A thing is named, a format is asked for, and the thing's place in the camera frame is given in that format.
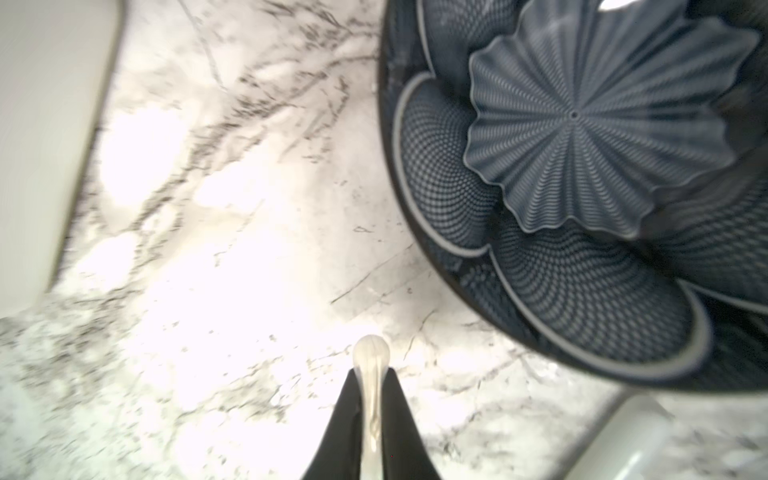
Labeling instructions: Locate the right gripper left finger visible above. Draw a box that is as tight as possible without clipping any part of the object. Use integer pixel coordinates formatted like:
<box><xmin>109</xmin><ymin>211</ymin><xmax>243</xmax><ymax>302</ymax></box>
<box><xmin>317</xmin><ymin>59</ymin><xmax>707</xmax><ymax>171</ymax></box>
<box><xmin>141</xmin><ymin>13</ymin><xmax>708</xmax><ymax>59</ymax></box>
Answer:
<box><xmin>302</xmin><ymin>369</ymin><xmax>362</xmax><ymax>480</ymax></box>

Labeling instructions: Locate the white plastic storage bin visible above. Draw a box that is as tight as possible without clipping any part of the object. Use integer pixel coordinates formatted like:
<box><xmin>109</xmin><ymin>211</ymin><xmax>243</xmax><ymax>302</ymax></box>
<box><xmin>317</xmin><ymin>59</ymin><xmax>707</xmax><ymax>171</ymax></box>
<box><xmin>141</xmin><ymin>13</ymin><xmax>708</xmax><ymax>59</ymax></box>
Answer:
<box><xmin>1</xmin><ymin>1</ymin><xmax>125</xmax><ymax>317</ymax></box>

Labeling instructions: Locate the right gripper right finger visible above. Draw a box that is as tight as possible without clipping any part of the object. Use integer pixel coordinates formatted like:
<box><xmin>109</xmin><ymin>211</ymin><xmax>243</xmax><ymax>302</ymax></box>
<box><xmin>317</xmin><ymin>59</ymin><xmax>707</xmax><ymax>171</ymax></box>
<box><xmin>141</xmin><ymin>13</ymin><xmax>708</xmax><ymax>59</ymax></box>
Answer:
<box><xmin>381</xmin><ymin>368</ymin><xmax>441</xmax><ymax>480</ymax></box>

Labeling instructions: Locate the dark patterned ceramic bowl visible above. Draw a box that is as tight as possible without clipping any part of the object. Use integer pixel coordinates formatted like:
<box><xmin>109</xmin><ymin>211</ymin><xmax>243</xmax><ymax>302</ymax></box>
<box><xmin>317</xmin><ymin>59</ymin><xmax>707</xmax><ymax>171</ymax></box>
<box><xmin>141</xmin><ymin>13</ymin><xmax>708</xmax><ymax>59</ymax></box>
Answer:
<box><xmin>377</xmin><ymin>0</ymin><xmax>767</xmax><ymax>393</ymax></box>

